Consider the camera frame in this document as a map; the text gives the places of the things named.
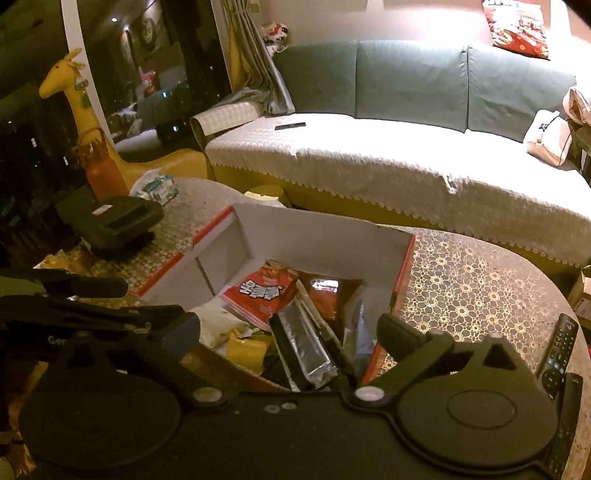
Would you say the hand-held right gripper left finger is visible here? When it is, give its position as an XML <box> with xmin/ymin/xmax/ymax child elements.
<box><xmin>41</xmin><ymin>313</ymin><xmax>230</xmax><ymax>409</ymax></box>

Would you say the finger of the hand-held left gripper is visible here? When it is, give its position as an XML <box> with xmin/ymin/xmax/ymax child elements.
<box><xmin>0</xmin><ymin>295</ymin><xmax>188</xmax><ymax>335</ymax></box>
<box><xmin>0</xmin><ymin>270</ymin><xmax>129</xmax><ymax>300</ymax></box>

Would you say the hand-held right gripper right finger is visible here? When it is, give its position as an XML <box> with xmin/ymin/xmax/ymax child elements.
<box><xmin>348</xmin><ymin>314</ymin><xmax>539</xmax><ymax>409</ymax></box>

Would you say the white snack packet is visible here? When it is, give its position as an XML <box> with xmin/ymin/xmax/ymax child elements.
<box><xmin>189</xmin><ymin>305</ymin><xmax>252</xmax><ymax>349</ymax></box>

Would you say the dark snack packet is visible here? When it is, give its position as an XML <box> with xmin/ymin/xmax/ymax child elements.
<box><xmin>342</xmin><ymin>299</ymin><xmax>377</xmax><ymax>374</ymax></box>

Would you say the yellow snack packet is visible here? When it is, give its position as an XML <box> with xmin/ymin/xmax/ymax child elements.
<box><xmin>226</xmin><ymin>330</ymin><xmax>273</xmax><ymax>374</ymax></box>

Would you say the brown red snack packet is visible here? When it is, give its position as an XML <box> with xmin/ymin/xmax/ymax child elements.
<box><xmin>300</xmin><ymin>274</ymin><xmax>365</xmax><ymax>324</ymax></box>

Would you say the large red snack packet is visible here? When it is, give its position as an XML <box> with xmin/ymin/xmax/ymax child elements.
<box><xmin>221</xmin><ymin>259</ymin><xmax>300</xmax><ymax>330</ymax></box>

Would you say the long silver snack packet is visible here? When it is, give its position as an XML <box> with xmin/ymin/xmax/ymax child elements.
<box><xmin>269</xmin><ymin>302</ymin><xmax>339</xmax><ymax>391</ymax></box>

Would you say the red cardboard box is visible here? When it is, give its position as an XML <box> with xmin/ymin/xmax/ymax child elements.
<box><xmin>136</xmin><ymin>203</ymin><xmax>416</xmax><ymax>393</ymax></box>

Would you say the gold foil bag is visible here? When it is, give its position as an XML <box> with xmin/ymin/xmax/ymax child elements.
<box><xmin>32</xmin><ymin>247</ymin><xmax>100</xmax><ymax>278</ymax></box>

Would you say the black tabletop appliance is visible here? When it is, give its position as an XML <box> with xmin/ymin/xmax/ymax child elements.
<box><xmin>54</xmin><ymin>187</ymin><xmax>164</xmax><ymax>257</ymax></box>

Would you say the orange water bottle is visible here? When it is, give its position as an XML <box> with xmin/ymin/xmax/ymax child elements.
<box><xmin>76</xmin><ymin>129</ymin><xmax>130</xmax><ymax>201</ymax></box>

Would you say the tissue pack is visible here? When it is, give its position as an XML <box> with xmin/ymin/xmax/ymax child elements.
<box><xmin>129</xmin><ymin>174</ymin><xmax>180</xmax><ymax>206</ymax></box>

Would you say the yellow giraffe plush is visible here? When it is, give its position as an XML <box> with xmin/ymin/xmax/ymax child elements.
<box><xmin>39</xmin><ymin>48</ymin><xmax>211</xmax><ymax>195</ymax></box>

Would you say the white lace sofa cover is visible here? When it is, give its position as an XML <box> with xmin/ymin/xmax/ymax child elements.
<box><xmin>203</xmin><ymin>111</ymin><xmax>591</xmax><ymax>271</ymax></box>

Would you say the long black remote control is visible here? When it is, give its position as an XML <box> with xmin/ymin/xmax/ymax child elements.
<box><xmin>545</xmin><ymin>371</ymin><xmax>585</xmax><ymax>478</ymax></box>

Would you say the white lace armrest cover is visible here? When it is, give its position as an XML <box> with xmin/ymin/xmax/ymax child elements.
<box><xmin>189</xmin><ymin>100</ymin><xmax>264</xmax><ymax>153</ymax></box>

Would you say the white bag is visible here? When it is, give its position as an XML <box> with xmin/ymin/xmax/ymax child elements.
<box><xmin>524</xmin><ymin>110</ymin><xmax>575</xmax><ymax>167</ymax></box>

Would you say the green sofa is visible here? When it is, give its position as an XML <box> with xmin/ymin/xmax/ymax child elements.
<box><xmin>189</xmin><ymin>39</ymin><xmax>591</xmax><ymax>278</ymax></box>

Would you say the beige curtain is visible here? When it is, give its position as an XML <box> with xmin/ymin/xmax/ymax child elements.
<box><xmin>221</xmin><ymin>0</ymin><xmax>296</xmax><ymax>116</ymax></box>

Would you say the pink jacket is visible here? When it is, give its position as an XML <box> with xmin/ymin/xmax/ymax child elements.
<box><xmin>562</xmin><ymin>85</ymin><xmax>591</xmax><ymax>127</ymax></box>

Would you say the red white plush toy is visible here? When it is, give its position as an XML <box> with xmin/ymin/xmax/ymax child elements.
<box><xmin>261</xmin><ymin>21</ymin><xmax>291</xmax><ymax>51</ymax></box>

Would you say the red printed pillow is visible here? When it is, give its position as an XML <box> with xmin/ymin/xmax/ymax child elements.
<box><xmin>481</xmin><ymin>0</ymin><xmax>551</xmax><ymax>61</ymax></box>

